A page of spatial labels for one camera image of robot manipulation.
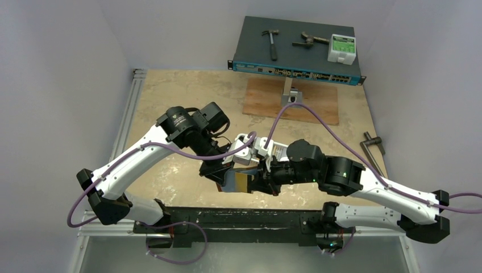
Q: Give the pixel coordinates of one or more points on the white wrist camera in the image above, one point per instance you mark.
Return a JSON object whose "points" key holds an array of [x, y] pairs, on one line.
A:
{"points": [[244, 156], [263, 152]]}

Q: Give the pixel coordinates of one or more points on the aluminium frame rail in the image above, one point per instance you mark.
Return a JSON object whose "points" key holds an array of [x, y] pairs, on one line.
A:
{"points": [[134, 93]]}

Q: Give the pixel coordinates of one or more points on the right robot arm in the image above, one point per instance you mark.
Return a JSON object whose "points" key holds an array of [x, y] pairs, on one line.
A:
{"points": [[417, 214]]}

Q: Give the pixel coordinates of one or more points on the silver metal stand bracket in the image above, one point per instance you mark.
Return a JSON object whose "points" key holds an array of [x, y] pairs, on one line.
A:
{"points": [[290, 95]]}

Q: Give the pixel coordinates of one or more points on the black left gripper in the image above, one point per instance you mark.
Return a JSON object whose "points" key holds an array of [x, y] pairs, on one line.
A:
{"points": [[216, 171]]}

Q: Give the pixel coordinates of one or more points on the white plastic basket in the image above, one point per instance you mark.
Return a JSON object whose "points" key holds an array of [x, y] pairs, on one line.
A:
{"points": [[280, 151]]}

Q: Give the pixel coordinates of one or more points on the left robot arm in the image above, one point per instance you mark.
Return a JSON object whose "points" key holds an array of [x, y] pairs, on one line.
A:
{"points": [[177, 128]]}

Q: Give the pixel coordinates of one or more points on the plywood base board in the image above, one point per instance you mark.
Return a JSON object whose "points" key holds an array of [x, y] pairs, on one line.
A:
{"points": [[263, 98]]}

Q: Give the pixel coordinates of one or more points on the white green electrical module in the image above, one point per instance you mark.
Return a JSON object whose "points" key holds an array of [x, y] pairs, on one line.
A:
{"points": [[342, 49]]}

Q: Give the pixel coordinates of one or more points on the small hammer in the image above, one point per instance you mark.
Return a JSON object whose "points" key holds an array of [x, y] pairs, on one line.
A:
{"points": [[273, 50]]}

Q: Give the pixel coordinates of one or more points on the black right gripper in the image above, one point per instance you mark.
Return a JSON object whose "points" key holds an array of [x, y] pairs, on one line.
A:
{"points": [[268, 177]]}

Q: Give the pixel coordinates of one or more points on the brown leather card holder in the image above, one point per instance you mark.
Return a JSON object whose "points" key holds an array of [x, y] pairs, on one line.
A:
{"points": [[230, 180]]}

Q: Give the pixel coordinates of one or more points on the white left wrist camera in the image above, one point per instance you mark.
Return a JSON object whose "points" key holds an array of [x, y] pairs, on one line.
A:
{"points": [[244, 156]]}

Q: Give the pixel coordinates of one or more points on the blue network switch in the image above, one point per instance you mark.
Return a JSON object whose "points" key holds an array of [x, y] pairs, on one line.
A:
{"points": [[288, 48]]}

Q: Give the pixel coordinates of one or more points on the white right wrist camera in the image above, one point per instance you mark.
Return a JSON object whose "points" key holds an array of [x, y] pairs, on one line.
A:
{"points": [[263, 152]]}

